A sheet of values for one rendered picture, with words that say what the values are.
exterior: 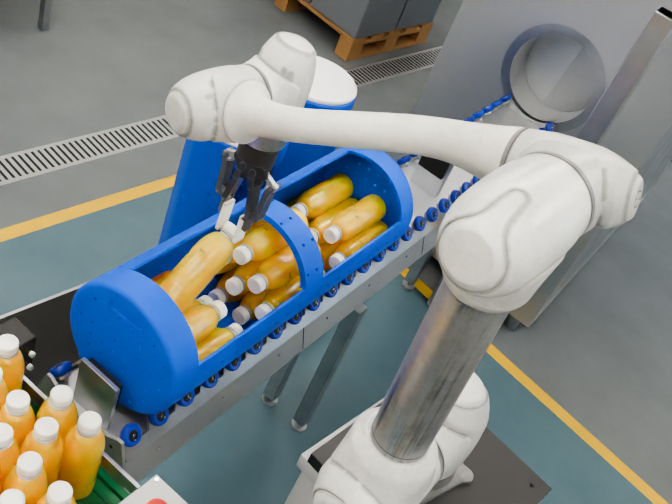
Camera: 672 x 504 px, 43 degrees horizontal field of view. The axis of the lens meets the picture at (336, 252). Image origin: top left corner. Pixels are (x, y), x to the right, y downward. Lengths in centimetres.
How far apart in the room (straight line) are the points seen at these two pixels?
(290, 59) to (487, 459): 92
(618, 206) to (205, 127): 62
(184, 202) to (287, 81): 116
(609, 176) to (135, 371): 96
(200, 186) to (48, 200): 125
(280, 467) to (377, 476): 158
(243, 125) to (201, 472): 173
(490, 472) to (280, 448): 130
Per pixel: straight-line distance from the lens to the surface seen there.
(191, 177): 251
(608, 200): 117
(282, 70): 146
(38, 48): 454
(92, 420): 158
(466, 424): 157
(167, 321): 160
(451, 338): 119
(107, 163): 388
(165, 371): 162
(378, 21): 527
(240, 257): 185
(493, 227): 102
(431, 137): 131
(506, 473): 187
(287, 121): 132
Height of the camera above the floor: 238
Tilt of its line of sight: 39 degrees down
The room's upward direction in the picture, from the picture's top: 24 degrees clockwise
